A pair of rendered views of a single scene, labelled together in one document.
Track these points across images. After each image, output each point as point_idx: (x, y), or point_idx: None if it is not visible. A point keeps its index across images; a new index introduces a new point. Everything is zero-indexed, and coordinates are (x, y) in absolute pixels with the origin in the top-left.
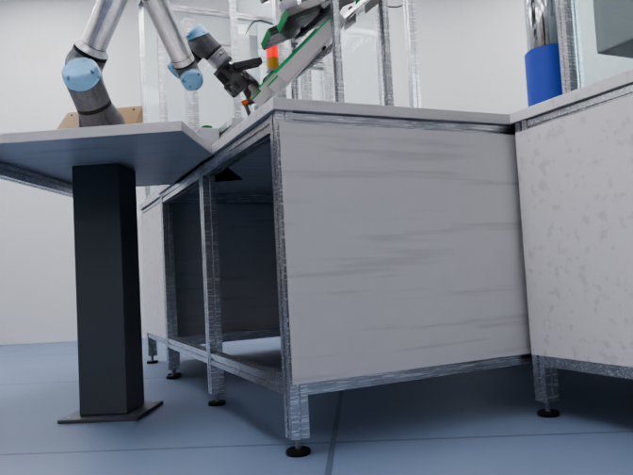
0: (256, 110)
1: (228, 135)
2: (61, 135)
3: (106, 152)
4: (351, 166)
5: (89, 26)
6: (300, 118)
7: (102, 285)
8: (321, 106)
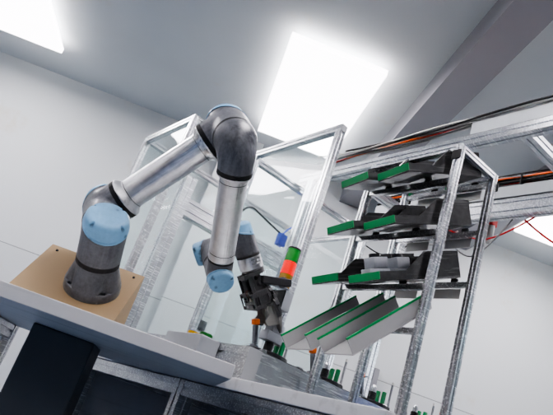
0: (341, 402)
1: (262, 388)
2: (72, 315)
3: (100, 340)
4: None
5: (141, 176)
6: None
7: None
8: None
